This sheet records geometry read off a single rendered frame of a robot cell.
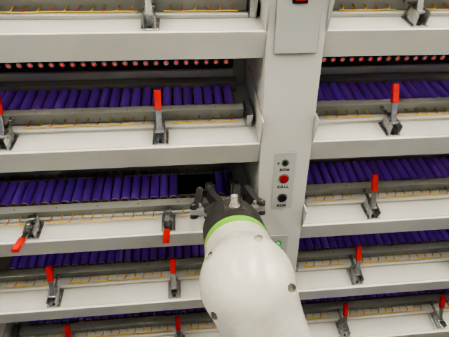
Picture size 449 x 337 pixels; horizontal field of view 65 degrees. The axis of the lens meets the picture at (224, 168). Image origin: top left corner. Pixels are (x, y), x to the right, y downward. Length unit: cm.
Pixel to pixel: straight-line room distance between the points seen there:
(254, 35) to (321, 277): 59
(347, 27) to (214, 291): 46
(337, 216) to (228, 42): 43
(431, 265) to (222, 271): 75
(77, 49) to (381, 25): 48
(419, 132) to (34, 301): 89
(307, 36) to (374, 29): 11
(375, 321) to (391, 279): 18
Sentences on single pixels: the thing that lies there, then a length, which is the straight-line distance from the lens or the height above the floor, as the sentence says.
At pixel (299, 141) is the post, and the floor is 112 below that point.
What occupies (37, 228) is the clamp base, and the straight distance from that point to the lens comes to 80.
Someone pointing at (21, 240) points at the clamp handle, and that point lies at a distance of 76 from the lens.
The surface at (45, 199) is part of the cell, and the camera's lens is 83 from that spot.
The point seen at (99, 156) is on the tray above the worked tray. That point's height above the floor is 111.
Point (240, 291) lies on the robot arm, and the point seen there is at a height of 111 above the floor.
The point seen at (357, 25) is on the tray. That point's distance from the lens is 65.
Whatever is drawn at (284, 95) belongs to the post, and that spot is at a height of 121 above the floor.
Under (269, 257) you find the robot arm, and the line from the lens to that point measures 39.
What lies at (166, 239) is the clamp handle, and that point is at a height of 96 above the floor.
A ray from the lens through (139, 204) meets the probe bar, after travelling 76.
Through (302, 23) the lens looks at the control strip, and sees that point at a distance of 60.
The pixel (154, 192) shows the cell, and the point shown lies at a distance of 78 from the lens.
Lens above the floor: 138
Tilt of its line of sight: 28 degrees down
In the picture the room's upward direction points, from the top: straight up
